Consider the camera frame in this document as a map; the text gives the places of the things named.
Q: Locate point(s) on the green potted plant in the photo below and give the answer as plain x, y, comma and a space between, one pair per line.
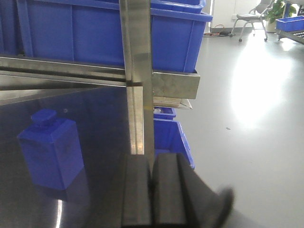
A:
277, 12

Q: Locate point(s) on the blue bottle-shaped plastic part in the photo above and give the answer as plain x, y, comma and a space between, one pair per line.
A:
51, 149

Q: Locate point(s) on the grey office chair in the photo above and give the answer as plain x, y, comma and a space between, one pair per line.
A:
255, 15

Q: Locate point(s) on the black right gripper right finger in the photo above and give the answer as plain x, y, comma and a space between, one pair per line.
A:
181, 199

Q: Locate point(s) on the large blue bin on shelf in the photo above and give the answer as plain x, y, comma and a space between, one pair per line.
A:
89, 31

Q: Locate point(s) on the stainless steel shelf frame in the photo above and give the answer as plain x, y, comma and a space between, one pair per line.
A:
145, 88

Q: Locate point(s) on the distant blue bin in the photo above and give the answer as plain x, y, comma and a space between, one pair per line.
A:
290, 24

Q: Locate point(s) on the blue bin under table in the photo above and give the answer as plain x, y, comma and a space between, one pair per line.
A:
169, 137

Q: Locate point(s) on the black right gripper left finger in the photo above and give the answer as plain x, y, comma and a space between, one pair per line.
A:
136, 199

